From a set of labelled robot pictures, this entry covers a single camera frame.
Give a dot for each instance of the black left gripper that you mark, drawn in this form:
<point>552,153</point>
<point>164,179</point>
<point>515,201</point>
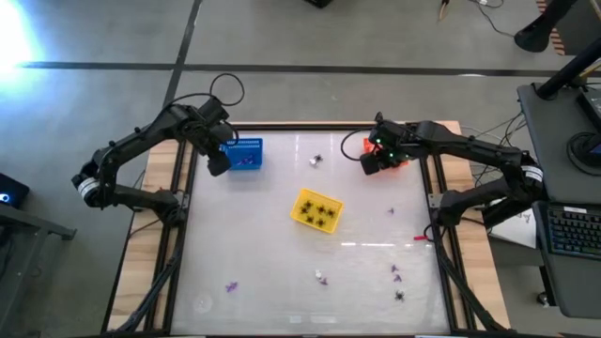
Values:
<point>211,127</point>

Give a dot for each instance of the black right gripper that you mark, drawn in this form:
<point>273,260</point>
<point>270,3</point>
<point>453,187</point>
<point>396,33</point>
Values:
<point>394,141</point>

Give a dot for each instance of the yellow plastic basket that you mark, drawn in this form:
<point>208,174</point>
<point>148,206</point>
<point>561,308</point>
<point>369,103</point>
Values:
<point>300,211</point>

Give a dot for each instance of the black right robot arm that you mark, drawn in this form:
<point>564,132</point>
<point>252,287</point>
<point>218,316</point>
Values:
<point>469,145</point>

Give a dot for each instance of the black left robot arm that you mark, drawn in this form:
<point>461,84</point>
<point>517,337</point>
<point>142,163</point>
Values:
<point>131,138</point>

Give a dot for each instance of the blue plastic basket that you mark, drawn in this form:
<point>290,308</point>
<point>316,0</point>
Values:
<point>230,157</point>

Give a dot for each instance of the orange plastic basket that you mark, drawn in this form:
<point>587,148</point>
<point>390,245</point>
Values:
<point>366,144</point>

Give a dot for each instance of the red tag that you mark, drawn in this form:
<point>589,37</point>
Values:
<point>420,238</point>

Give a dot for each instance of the black desk leg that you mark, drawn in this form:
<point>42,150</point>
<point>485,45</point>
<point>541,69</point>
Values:
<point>504,213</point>

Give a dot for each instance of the white paper sheet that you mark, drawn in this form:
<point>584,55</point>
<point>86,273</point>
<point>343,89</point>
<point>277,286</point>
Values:
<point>516,230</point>

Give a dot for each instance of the grey desk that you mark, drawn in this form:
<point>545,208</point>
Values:
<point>549,131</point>

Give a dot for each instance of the grey metal stand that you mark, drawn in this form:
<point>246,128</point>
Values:
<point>33,225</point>

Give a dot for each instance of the black box with blue light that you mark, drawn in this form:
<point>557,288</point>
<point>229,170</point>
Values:
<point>16,188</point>

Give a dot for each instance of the round black base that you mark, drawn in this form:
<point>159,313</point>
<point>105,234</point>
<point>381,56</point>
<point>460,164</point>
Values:
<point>587,162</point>

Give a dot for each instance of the black caster wheel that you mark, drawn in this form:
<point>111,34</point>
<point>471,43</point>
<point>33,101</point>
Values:
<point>542,298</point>

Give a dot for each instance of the grey laptop table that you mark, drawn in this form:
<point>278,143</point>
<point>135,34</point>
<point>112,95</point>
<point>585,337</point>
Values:
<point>573,286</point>

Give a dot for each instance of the striped edge floor mat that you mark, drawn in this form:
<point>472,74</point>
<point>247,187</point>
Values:
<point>580,33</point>

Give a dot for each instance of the black frame clamp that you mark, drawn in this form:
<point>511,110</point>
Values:
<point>378,115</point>

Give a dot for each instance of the black desk post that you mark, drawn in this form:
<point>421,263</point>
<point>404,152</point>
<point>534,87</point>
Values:
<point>570,70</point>

